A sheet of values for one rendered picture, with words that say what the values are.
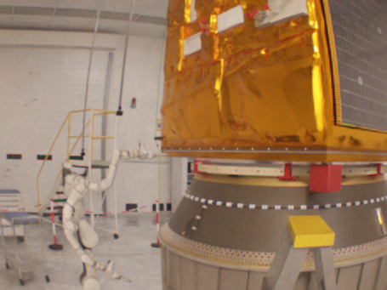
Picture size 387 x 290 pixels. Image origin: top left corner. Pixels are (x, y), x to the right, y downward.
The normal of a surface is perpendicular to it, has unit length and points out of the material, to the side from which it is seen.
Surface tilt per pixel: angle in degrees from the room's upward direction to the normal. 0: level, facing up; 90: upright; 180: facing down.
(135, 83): 90
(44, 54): 90
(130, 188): 90
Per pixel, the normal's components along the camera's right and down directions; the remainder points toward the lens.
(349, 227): 0.11, -0.47
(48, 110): 0.52, 0.00
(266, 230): -0.36, -0.48
